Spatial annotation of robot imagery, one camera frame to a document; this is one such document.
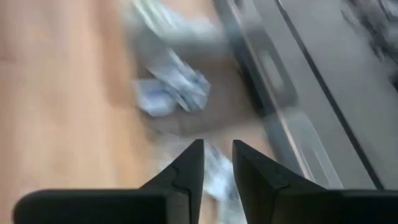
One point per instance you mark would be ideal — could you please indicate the white packet black text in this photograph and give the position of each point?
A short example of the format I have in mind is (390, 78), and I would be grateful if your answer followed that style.
(186, 81)
(155, 98)

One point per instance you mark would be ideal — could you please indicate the white packet blue print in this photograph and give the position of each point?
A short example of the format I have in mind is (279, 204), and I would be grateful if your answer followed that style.
(220, 180)

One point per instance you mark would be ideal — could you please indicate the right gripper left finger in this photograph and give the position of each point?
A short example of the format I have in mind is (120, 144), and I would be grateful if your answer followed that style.
(174, 199)

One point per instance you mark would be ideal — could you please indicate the white packet green stripes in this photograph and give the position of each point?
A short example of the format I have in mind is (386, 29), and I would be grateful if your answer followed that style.
(168, 18)

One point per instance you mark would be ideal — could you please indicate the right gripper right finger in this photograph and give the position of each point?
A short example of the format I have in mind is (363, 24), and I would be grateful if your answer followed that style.
(273, 199)

